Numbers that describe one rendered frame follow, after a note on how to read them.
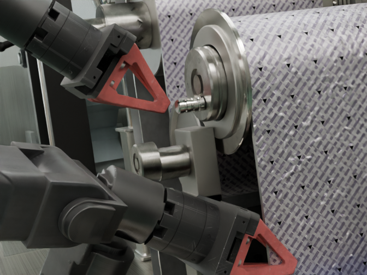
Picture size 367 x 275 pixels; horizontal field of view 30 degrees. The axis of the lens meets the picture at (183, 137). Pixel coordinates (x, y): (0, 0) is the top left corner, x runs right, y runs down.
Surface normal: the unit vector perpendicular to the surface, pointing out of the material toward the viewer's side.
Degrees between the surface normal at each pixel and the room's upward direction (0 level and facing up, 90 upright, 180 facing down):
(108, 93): 103
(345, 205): 90
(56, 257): 75
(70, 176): 31
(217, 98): 115
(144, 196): 65
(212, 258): 60
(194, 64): 90
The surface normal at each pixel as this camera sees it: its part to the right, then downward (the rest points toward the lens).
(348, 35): 0.25, -0.39
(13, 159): 0.37, -0.89
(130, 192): 0.44, -0.33
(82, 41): 0.42, -0.07
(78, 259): -0.67, -0.18
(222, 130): -0.93, 0.15
